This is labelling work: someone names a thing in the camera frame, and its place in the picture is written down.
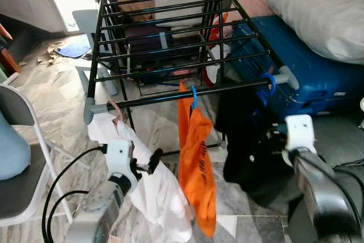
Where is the white shirt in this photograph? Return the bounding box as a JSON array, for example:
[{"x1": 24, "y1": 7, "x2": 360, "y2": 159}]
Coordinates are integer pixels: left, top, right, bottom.
[{"x1": 88, "y1": 112, "x2": 194, "y2": 243}]

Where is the black garment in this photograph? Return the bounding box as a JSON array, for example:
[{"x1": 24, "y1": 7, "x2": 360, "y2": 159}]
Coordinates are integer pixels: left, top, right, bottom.
[{"x1": 215, "y1": 67, "x2": 296, "y2": 198}]

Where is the orange shirt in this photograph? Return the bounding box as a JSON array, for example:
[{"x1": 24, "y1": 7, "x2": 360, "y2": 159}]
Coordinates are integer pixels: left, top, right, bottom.
[{"x1": 177, "y1": 82, "x2": 218, "y2": 238}]

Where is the green leather sofa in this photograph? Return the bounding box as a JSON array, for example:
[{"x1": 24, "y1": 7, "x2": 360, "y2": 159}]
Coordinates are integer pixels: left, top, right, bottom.
[{"x1": 284, "y1": 112, "x2": 364, "y2": 243}]

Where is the black metal drying rack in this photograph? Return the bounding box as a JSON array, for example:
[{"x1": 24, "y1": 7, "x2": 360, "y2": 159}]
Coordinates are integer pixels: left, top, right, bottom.
[{"x1": 84, "y1": 0, "x2": 299, "y2": 150}]

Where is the blue plastic storage box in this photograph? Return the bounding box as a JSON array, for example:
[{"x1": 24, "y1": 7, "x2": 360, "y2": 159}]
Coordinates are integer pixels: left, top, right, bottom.
[{"x1": 230, "y1": 15, "x2": 364, "y2": 118}]

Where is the grey folding chair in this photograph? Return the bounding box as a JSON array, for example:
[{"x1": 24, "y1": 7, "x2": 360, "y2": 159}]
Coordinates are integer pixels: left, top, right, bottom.
[{"x1": 0, "y1": 84, "x2": 75, "y2": 226}]

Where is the purple bag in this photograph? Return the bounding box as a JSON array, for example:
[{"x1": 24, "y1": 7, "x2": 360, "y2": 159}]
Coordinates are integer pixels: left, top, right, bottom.
[{"x1": 124, "y1": 22, "x2": 171, "y2": 67}]

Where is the blue seat cushion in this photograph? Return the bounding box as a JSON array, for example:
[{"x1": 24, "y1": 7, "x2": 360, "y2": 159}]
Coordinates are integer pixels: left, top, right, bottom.
[{"x1": 0, "y1": 109, "x2": 30, "y2": 181}]

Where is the red orange cloth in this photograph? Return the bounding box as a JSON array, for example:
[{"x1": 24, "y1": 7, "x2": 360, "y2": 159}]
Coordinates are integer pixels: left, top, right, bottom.
[{"x1": 208, "y1": 13, "x2": 229, "y2": 49}]

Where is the grey white pillow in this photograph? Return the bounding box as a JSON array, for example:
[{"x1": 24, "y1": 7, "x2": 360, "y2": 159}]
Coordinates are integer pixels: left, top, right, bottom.
[{"x1": 264, "y1": 0, "x2": 364, "y2": 64}]

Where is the blue floor mat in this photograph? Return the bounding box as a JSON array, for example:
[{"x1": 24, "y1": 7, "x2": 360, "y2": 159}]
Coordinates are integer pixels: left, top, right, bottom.
[{"x1": 56, "y1": 34, "x2": 92, "y2": 59}]

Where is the brown paper scrap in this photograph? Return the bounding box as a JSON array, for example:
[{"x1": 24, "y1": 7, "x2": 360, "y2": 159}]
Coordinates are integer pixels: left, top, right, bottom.
[{"x1": 35, "y1": 43, "x2": 64, "y2": 66}]

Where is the pale blue child chair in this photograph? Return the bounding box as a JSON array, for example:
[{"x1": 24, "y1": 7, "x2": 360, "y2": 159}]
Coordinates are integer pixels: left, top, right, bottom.
[{"x1": 73, "y1": 9, "x2": 120, "y2": 97}]

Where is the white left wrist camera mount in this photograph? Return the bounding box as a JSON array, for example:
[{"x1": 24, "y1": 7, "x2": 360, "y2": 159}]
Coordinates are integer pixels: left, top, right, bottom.
[{"x1": 105, "y1": 138, "x2": 137, "y2": 178}]

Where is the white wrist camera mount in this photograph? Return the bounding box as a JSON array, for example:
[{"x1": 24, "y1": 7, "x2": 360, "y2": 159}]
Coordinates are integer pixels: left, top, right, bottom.
[
  {"x1": 284, "y1": 114, "x2": 316, "y2": 153},
  {"x1": 105, "y1": 138, "x2": 137, "y2": 178}
]

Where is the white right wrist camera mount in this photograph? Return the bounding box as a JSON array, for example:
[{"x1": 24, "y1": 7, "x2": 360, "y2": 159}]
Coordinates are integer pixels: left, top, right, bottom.
[{"x1": 284, "y1": 114, "x2": 316, "y2": 153}]

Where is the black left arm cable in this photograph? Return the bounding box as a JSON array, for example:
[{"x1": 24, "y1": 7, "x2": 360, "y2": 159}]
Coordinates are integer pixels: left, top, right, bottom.
[
  {"x1": 42, "y1": 146, "x2": 109, "y2": 243},
  {"x1": 47, "y1": 189, "x2": 90, "y2": 241}
]

